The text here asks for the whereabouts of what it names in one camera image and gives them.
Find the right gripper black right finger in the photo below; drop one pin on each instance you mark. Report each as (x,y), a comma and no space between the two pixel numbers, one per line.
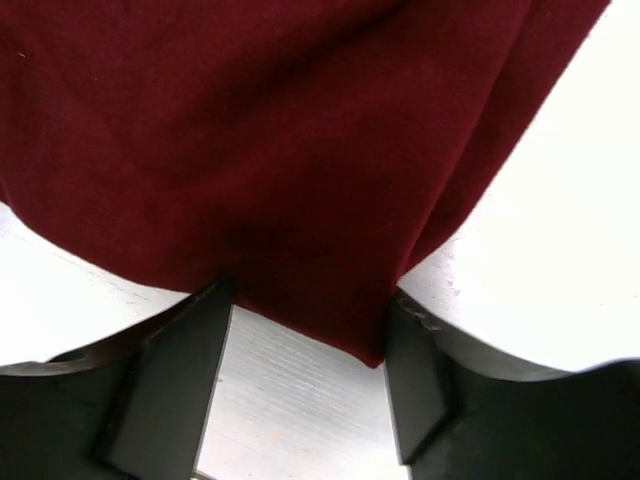
(464,410)

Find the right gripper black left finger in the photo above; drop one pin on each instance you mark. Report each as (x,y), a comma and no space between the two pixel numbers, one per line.
(131,406)

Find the dark red t shirt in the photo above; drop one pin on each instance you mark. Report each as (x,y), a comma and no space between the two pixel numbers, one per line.
(311,151)

